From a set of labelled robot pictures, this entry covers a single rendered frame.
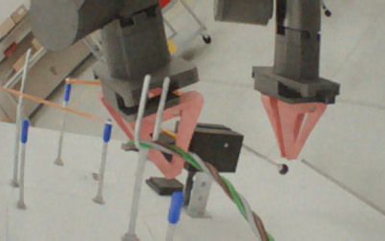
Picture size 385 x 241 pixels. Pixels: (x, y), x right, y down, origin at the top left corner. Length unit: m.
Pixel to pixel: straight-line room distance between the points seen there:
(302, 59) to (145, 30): 0.19
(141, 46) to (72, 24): 0.09
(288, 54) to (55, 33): 0.28
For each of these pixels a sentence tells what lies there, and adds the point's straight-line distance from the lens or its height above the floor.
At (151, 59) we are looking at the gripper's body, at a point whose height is 1.26.
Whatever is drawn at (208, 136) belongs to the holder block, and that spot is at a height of 1.16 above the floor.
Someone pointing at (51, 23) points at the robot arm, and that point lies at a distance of 0.35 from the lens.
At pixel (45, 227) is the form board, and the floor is 1.22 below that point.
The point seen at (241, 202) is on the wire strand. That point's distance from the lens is 0.27.
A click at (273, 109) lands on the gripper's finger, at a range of 0.55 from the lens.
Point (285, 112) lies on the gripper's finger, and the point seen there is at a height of 1.11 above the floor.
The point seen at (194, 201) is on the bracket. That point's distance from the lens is 0.51.
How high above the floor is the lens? 1.36
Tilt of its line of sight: 22 degrees down
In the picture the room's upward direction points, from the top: 39 degrees counter-clockwise
